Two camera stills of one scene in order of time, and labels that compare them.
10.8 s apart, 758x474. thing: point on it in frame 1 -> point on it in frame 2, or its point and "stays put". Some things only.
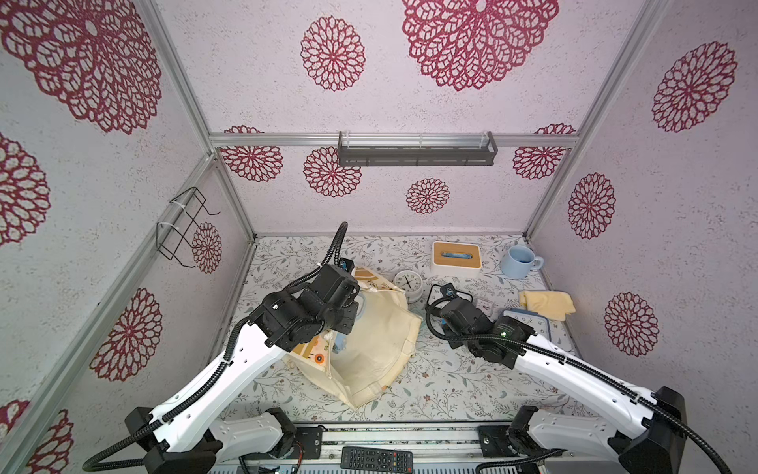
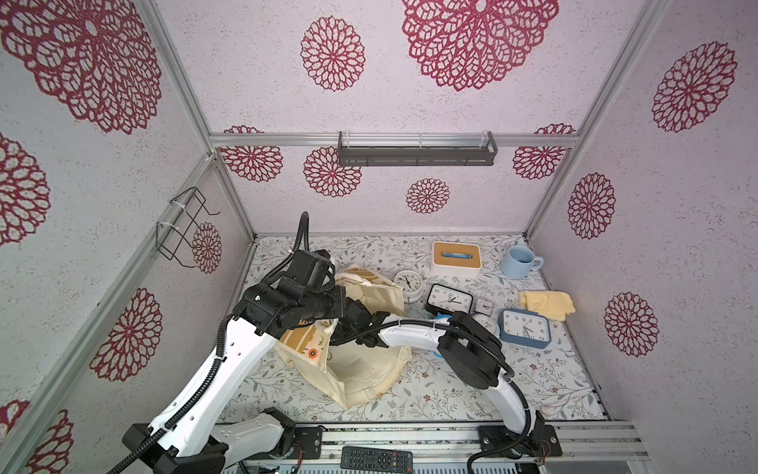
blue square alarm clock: [534, 320] stays put
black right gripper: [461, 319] -> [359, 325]
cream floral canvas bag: [361, 366] stays put
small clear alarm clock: [487, 306] stays put
